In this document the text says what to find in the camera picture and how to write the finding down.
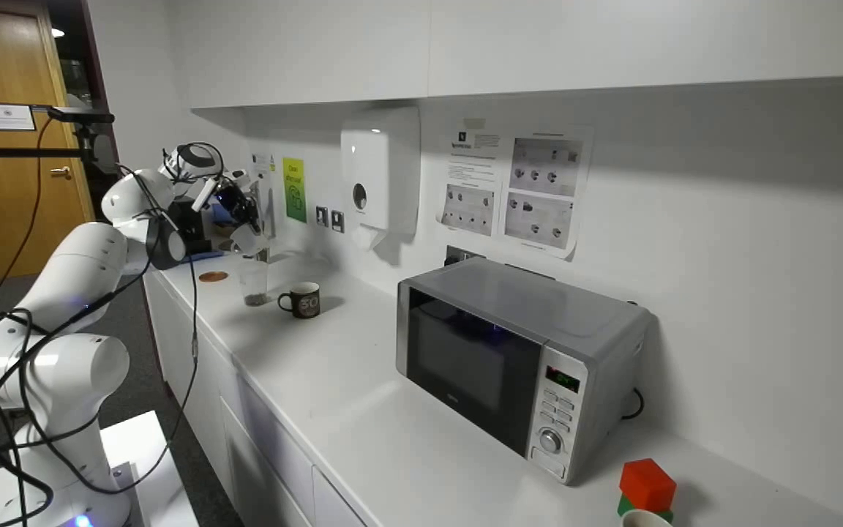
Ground small door sign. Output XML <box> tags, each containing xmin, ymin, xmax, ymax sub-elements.
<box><xmin>0</xmin><ymin>100</ymin><xmax>39</xmax><ymax>134</ymax></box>

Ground silver microwave oven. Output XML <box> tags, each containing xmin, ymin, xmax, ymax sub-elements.
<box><xmin>393</xmin><ymin>255</ymin><xmax>662</xmax><ymax>490</ymax></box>

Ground black microwave power cable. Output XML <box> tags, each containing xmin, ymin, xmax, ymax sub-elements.
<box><xmin>617</xmin><ymin>383</ymin><xmax>646</xmax><ymax>424</ymax></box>

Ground white paper towel dispenser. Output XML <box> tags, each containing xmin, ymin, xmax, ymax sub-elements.
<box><xmin>337</xmin><ymin>125</ymin><xmax>422</xmax><ymax>238</ymax></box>

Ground white text notice sheet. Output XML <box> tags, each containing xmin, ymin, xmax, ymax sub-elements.
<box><xmin>444</xmin><ymin>125</ymin><xmax>504</xmax><ymax>188</ymax></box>

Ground dark mug with white inside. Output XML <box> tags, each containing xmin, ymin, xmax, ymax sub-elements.
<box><xmin>276</xmin><ymin>277</ymin><xmax>326</xmax><ymax>323</ymax></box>

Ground red block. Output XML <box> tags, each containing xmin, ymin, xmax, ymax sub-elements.
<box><xmin>617</xmin><ymin>453</ymin><xmax>678</xmax><ymax>514</ymax></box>

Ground white lower counter cabinets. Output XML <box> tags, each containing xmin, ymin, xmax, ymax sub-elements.
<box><xmin>140</xmin><ymin>257</ymin><xmax>378</xmax><ymax>527</ymax></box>

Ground wooden door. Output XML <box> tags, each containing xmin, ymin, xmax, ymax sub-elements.
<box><xmin>0</xmin><ymin>0</ymin><xmax>110</xmax><ymax>289</ymax></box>

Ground green and yellow wall sign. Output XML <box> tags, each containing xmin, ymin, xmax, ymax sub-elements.
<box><xmin>280</xmin><ymin>156</ymin><xmax>311</xmax><ymax>225</ymax></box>

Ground photo instruction sheet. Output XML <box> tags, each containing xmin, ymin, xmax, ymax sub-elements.
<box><xmin>500</xmin><ymin>189</ymin><xmax>576</xmax><ymax>252</ymax></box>
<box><xmin>438</xmin><ymin>182</ymin><xmax>498</xmax><ymax>238</ymax></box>

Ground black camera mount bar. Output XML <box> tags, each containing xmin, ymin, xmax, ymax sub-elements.
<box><xmin>0</xmin><ymin>121</ymin><xmax>96</xmax><ymax>173</ymax></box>

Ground black camera on mount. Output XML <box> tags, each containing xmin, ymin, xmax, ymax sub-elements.
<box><xmin>43</xmin><ymin>102</ymin><xmax>116</xmax><ymax>129</ymax></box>

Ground white robot base table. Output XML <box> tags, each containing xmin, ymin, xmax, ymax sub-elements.
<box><xmin>0</xmin><ymin>406</ymin><xmax>201</xmax><ymax>527</ymax></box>

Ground green block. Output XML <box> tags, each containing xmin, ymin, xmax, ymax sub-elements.
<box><xmin>615</xmin><ymin>492</ymin><xmax>675</xmax><ymax>523</ymax></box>

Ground wall power sockets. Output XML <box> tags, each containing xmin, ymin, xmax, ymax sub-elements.
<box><xmin>507</xmin><ymin>134</ymin><xmax>586</xmax><ymax>200</ymax></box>

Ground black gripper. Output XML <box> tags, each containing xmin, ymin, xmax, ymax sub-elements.
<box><xmin>201</xmin><ymin>173</ymin><xmax>263</xmax><ymax>247</ymax></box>

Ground white upper wall cabinets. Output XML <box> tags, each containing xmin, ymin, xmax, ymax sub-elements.
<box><xmin>166</xmin><ymin>0</ymin><xmax>843</xmax><ymax>115</ymax></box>

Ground clear plastic cup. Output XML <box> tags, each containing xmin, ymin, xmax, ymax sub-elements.
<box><xmin>238</xmin><ymin>255</ymin><xmax>276</xmax><ymax>309</ymax></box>

